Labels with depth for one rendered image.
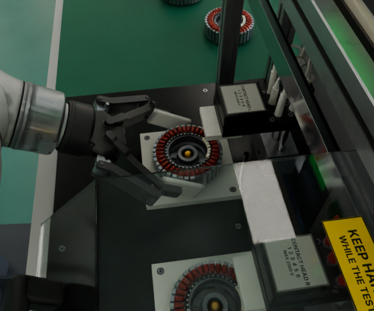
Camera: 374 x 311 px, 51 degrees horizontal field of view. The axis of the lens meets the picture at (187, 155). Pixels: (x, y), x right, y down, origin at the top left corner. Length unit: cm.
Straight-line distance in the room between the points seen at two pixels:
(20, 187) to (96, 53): 89
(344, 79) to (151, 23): 72
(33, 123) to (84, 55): 43
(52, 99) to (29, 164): 122
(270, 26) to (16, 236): 126
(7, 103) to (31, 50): 178
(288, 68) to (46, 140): 31
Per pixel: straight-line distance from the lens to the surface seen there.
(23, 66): 220
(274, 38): 47
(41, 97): 53
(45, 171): 73
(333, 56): 35
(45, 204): 69
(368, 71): 33
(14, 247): 154
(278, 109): 56
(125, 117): 60
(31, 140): 53
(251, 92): 57
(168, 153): 64
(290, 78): 43
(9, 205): 166
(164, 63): 88
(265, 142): 64
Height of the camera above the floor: 131
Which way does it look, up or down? 53 degrees down
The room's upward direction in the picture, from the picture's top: straight up
